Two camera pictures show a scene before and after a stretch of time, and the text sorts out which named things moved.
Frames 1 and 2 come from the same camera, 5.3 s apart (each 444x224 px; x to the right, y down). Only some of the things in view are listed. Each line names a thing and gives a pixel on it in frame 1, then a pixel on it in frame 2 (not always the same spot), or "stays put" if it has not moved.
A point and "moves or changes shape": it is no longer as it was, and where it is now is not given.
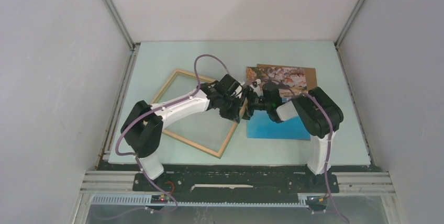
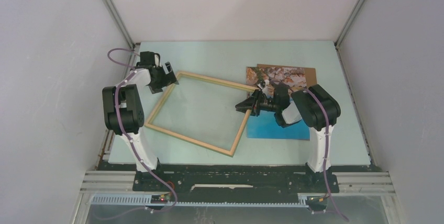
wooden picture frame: x=171 y=78 moves or changes shape
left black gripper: x=234 y=114 -> x=168 y=79
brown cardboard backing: x=310 y=74 stays put
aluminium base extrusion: x=121 y=182 stays put
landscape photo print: x=293 y=81 stays put
